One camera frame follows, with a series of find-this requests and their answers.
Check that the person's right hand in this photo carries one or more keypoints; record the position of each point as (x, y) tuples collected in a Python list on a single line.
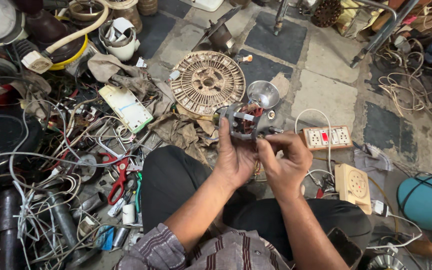
[(289, 165)]

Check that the person's left hand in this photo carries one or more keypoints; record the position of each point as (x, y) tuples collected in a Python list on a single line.
[(234, 161)]

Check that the grey fan motor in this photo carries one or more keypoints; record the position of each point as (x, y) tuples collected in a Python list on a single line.
[(248, 120)]

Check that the wooden extension socket board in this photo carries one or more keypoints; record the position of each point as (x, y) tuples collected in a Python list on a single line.
[(326, 137)]

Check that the person's black trousers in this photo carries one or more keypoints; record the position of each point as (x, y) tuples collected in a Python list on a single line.
[(174, 180)]

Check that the dirty brown cloth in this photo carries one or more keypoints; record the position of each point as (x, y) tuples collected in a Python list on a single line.
[(178, 133)]

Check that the beige fan regulator box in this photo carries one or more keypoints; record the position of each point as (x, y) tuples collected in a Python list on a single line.
[(353, 187)]

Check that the small steel bowl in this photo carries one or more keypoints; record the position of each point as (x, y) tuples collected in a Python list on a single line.
[(263, 93)]

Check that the beige round slotted fan rotor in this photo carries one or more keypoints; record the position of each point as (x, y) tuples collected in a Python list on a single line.
[(207, 82)]

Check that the grey rag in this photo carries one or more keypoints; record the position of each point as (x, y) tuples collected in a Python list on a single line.
[(373, 161)]

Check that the person's striped shirt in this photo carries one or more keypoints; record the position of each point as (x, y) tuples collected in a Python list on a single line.
[(216, 251)]

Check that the black phone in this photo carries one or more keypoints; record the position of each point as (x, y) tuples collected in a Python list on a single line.
[(345, 247)]

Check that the white plug adapter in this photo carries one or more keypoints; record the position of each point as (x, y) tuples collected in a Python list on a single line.
[(379, 208)]

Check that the white plastic cover panel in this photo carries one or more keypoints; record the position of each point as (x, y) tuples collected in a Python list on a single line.
[(126, 108)]

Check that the motor with black plate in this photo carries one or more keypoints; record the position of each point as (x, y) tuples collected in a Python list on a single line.
[(219, 33)]

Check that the silver capacitor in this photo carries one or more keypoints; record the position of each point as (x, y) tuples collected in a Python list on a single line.
[(119, 237)]

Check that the teal plastic container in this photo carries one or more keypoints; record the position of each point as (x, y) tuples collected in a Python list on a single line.
[(426, 206)]

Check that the rusty metal pipe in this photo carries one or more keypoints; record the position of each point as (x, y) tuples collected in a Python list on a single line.
[(280, 17)]

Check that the brown perforated disc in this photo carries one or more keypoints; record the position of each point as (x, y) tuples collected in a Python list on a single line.
[(326, 13)]

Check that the white cup with papers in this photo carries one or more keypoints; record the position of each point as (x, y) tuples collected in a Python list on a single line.
[(120, 41)]

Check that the yellow rimmed dark container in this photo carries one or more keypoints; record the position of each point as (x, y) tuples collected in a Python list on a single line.
[(69, 52)]

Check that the beige vented plastic nozzle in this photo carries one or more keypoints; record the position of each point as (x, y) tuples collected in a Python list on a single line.
[(36, 62)]

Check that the black fan guard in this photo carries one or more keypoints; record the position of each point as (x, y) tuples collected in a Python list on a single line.
[(2, 142)]

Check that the dark metal pipe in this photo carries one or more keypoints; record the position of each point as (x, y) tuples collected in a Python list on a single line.
[(8, 225)]

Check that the grey metal chair frame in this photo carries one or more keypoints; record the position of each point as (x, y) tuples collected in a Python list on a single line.
[(383, 32)]

